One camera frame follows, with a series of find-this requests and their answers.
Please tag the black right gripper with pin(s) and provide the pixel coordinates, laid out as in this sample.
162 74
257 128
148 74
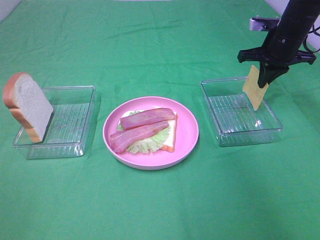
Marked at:
282 47

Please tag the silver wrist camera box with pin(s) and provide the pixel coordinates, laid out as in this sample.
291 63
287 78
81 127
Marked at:
263 24

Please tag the clear plastic bread tray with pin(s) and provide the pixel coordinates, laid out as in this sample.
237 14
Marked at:
68 132

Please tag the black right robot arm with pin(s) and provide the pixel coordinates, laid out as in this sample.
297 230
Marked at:
300 13

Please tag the green lettuce leaf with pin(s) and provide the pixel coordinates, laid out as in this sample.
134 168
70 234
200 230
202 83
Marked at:
145 131

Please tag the bacon strip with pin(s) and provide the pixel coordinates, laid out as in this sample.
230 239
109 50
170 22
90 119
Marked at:
120 140
138 118

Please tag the yellow cheese slice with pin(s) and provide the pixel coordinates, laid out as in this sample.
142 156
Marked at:
252 90

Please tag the bread slice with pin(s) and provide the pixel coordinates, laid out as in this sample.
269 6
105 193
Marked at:
28 105
163 140

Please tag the clear plastic toppings tray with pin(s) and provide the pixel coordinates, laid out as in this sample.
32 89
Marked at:
232 116

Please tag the pink round plate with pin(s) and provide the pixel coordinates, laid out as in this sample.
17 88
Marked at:
186 134

